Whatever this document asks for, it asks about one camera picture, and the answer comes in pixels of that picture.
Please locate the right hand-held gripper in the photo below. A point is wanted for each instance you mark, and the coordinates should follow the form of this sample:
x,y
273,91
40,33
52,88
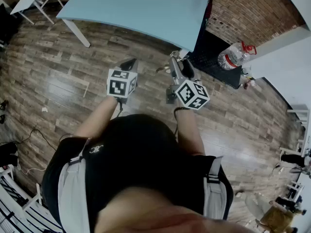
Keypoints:
x,y
192,94

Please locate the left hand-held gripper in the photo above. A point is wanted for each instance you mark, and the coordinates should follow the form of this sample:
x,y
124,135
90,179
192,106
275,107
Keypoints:
x,y
117,86

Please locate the person's left forearm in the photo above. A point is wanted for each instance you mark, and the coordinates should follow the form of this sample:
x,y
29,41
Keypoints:
x,y
97,120

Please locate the person's right forearm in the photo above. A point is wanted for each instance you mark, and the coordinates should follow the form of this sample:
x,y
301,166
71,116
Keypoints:
x,y
189,130

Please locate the black wrist band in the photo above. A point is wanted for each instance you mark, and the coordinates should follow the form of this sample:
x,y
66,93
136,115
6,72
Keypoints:
x,y
181,109

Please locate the black perforated mat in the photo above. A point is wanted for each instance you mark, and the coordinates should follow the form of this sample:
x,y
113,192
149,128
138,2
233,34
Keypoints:
x,y
211,57

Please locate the large clear water bottle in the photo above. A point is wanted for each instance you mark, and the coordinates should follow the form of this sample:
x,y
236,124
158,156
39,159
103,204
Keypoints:
x,y
232,57

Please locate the light blue table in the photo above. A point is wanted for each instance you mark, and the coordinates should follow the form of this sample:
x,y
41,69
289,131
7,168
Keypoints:
x,y
136,8

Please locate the black red coiled pole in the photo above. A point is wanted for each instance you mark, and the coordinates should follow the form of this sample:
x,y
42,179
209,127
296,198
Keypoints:
x,y
208,7

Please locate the white paper scrap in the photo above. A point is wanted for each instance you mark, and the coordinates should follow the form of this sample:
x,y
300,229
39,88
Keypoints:
x,y
44,109

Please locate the small red floor items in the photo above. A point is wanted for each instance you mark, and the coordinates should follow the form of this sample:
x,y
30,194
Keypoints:
x,y
248,84

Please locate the black t-shirt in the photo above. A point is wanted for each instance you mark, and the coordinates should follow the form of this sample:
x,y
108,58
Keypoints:
x,y
60,159

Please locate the black bag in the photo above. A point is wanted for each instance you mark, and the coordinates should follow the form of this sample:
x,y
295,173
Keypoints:
x,y
8,153

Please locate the white metal rack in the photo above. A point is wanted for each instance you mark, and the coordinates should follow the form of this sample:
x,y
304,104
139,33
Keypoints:
x,y
14,203

